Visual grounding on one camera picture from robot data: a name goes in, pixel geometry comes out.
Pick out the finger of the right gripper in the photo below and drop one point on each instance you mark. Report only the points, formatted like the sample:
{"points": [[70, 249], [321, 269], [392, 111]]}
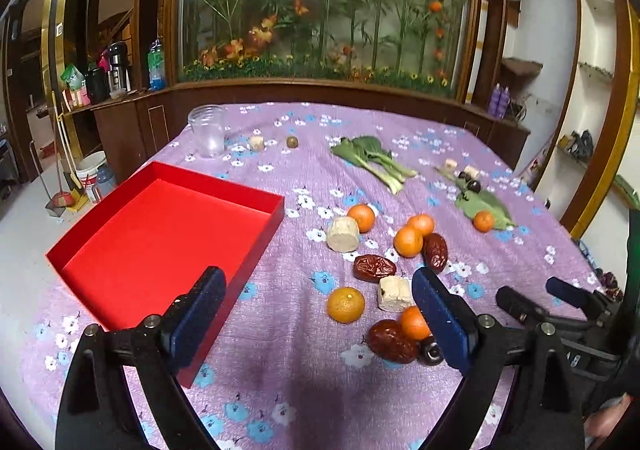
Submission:
{"points": [[591, 304], [519, 307]]}

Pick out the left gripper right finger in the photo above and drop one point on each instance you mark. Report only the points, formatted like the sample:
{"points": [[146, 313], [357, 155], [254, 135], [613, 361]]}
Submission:
{"points": [[451, 320]]}

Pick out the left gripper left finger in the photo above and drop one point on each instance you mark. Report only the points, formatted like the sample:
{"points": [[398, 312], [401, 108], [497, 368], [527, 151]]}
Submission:
{"points": [[190, 316]]}

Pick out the dark plum front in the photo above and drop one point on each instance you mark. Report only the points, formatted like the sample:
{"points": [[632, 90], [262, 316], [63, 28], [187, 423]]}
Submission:
{"points": [[429, 352]]}

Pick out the dark plum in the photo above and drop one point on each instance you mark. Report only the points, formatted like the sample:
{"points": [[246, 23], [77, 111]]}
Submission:
{"points": [[429, 352], [474, 186]]}

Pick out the orange mandarin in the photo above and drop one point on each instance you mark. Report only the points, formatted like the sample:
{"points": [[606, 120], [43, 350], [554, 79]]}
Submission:
{"points": [[345, 305], [364, 216], [423, 223], [408, 242], [484, 221], [413, 324]]}

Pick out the beige cake block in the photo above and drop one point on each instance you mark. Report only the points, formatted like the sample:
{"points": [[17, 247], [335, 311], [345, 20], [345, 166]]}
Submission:
{"points": [[343, 235], [394, 294]]}

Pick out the red date front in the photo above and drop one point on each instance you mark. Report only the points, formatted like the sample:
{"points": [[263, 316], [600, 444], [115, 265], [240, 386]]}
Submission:
{"points": [[386, 339]]}

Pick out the red date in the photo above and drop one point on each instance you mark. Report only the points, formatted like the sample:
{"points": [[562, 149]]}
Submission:
{"points": [[372, 268], [386, 339], [435, 252]]}

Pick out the right hand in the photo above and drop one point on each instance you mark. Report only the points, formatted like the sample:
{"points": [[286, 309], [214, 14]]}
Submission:
{"points": [[601, 423]]}

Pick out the red shallow box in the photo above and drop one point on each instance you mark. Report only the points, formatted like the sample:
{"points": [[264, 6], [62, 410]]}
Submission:
{"points": [[150, 240]]}

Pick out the orange mandarin on leaf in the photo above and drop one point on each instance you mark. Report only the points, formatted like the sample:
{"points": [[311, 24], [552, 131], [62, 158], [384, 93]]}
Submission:
{"points": [[484, 221]]}

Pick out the green leaf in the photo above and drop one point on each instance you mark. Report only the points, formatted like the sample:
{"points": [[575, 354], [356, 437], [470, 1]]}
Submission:
{"points": [[471, 203]]}

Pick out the purple floral tablecloth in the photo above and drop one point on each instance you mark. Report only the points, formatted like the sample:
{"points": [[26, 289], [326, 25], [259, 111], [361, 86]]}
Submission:
{"points": [[282, 374]]}

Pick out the dark plum on leaf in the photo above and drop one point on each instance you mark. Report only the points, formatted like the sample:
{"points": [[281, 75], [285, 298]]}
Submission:
{"points": [[474, 186]]}

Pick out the small white piece right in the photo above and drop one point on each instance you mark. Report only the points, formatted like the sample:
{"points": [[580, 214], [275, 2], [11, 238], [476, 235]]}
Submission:
{"points": [[472, 172]]}

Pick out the grey thermos jug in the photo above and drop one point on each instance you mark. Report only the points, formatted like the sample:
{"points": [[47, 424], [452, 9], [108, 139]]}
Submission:
{"points": [[105, 181]]}

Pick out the broom and dustpan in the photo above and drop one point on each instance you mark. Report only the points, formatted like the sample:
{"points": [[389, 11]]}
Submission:
{"points": [[60, 186]]}

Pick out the white plastic bucket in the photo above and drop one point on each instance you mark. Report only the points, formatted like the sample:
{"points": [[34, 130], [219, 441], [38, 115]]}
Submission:
{"points": [[87, 173]]}

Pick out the small beige piece by cup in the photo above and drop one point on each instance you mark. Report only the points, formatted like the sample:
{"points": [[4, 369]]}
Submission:
{"points": [[257, 143]]}

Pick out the clear plastic cup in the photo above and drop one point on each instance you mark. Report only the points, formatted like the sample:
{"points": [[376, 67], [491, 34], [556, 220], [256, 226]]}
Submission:
{"points": [[207, 125]]}

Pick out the bok choy stalk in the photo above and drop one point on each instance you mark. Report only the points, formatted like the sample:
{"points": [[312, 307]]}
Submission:
{"points": [[368, 153]]}

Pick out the small green olive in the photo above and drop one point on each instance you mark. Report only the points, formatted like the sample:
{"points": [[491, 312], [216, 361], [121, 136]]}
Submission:
{"points": [[292, 142]]}

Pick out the wooden cabinet counter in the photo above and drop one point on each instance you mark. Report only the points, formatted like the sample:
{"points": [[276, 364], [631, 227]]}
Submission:
{"points": [[133, 129]]}

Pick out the purple bottles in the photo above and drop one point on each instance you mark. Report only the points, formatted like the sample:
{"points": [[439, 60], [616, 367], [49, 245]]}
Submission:
{"points": [[499, 101]]}

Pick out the black thermos flask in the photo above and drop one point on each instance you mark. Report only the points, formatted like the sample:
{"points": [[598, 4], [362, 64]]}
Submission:
{"points": [[118, 74]]}

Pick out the green snack bag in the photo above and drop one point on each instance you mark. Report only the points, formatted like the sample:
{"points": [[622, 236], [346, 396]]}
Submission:
{"points": [[75, 94]]}

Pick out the green water bottle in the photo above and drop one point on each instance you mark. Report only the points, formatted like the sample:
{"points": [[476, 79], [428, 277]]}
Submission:
{"points": [[156, 64]]}

